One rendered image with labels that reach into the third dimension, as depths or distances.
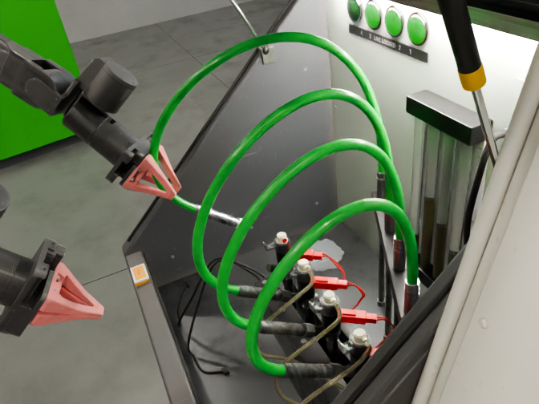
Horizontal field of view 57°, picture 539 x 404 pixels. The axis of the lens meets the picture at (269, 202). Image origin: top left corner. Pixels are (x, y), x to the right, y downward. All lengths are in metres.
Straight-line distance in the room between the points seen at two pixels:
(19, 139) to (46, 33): 0.79
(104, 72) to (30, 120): 3.24
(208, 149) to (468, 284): 0.70
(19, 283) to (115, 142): 0.29
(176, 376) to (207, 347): 0.19
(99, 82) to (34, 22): 3.08
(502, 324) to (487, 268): 0.05
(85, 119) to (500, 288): 0.61
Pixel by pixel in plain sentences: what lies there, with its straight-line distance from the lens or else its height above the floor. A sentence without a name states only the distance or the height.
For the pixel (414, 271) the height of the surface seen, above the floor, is 1.18.
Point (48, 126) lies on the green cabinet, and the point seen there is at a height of 0.21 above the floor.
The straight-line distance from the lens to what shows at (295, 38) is 0.74.
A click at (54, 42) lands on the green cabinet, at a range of 3.91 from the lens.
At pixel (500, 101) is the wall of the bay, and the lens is 0.74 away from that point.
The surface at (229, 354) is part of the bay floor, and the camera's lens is 1.03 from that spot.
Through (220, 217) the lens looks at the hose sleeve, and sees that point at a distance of 0.85.
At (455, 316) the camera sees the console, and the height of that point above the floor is 1.24.
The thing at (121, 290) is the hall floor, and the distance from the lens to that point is 2.54.
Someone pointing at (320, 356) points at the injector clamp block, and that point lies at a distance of 0.81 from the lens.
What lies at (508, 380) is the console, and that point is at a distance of 0.49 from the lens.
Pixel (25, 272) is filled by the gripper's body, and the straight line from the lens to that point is 0.61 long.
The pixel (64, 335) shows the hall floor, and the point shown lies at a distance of 2.46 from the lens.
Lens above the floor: 1.62
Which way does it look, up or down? 35 degrees down
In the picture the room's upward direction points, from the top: 9 degrees counter-clockwise
